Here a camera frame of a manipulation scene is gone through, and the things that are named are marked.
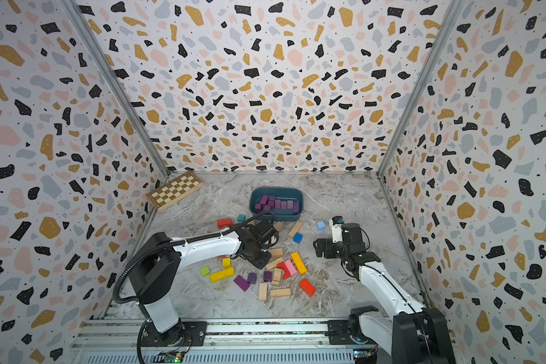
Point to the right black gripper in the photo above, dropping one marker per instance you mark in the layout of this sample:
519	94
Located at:
320	247

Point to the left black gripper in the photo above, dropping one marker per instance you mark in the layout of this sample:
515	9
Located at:
262	264

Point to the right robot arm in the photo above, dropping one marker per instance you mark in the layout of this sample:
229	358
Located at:
406	329

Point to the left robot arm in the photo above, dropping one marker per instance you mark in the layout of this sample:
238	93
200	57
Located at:
148	278

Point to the teal plastic storage bin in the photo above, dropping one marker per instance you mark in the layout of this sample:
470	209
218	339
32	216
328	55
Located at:
280	193

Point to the natural wood thick block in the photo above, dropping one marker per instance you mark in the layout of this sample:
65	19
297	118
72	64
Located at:
276	253

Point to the purple little cube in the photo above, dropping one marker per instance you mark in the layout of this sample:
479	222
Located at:
252	278

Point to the natural wood long block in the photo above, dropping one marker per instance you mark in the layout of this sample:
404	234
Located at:
295	229

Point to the blue cube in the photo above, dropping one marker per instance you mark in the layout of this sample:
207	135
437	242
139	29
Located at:
298	238

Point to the amber yellow long block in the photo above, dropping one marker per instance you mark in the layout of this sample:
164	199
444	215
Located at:
298	262

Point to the pink long block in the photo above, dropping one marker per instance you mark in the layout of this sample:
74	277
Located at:
290	268

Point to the yellow flat block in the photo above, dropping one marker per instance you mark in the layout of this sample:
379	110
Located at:
221	275

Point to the red curved arch block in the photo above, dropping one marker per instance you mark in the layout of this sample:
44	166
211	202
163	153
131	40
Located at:
282	266

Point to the natural wood upright block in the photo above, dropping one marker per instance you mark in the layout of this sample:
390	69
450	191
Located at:
263	292

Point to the red rectangular block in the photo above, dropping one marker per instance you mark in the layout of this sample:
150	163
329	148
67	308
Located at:
307	287

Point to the green small block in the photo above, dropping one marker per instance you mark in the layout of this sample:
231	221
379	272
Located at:
205	271

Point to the wooden chessboard box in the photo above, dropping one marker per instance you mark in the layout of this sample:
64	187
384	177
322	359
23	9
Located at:
174	191

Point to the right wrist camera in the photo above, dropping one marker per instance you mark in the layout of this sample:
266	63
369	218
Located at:
336	228

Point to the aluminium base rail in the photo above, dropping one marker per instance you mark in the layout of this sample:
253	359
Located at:
228	340

